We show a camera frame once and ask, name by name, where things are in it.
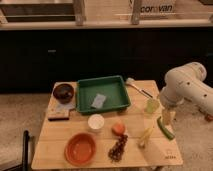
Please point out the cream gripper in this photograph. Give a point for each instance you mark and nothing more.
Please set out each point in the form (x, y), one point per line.
(166, 117)

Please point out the yellow banana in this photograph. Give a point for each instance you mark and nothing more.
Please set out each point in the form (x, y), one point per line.
(145, 137)

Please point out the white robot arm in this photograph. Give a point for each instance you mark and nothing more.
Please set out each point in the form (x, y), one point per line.
(186, 82)

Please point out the orange red bowl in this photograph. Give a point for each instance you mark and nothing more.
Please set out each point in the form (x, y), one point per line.
(80, 149)

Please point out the dark brown bowl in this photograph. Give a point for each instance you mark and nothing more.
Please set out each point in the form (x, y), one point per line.
(63, 93)

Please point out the light green cup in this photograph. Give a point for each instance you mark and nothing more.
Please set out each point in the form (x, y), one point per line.
(152, 106)

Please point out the green cucumber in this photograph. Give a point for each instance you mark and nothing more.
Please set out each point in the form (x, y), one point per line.
(164, 130)

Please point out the orange fruit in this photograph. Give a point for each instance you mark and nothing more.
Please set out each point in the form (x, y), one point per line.
(118, 128)

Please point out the green plastic tray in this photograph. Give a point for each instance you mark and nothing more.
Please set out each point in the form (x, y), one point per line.
(111, 87)

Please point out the bunch of dark grapes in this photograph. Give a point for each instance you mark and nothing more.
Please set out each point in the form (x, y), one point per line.
(116, 152)

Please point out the grey sponge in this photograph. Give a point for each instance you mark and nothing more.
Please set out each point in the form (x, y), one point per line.
(98, 101)

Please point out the white cup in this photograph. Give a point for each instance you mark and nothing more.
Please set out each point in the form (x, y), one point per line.
(96, 122)

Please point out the grey cloth piece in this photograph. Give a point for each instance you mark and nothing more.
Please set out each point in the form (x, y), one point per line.
(66, 106)

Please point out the cardboard box with lettering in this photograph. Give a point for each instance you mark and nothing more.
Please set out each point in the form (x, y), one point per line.
(157, 6)

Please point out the wooden block eraser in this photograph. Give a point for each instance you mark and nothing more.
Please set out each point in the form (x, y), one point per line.
(58, 115)

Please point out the black chair frame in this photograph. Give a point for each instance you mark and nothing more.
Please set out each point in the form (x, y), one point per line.
(18, 160)

